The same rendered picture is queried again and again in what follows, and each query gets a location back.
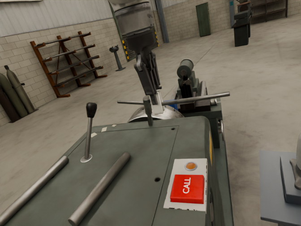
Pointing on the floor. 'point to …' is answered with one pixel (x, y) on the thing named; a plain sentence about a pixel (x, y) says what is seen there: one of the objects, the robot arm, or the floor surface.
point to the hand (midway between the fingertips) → (156, 102)
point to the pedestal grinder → (117, 57)
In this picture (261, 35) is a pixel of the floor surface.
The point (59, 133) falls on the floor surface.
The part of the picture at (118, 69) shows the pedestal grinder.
